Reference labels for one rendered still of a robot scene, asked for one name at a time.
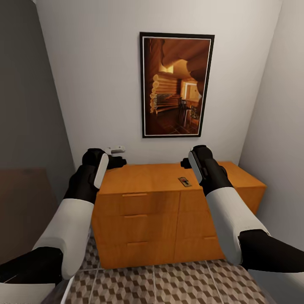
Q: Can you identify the mousetrap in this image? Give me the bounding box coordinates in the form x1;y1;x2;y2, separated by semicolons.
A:
178;177;192;187

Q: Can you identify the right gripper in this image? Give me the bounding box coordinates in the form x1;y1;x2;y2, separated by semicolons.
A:
181;158;192;169

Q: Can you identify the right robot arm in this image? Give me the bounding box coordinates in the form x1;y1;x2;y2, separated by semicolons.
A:
181;145;304;304

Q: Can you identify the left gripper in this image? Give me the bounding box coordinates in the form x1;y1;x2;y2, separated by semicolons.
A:
107;155;127;170

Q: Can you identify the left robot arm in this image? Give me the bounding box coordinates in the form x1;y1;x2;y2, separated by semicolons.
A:
0;146;127;304

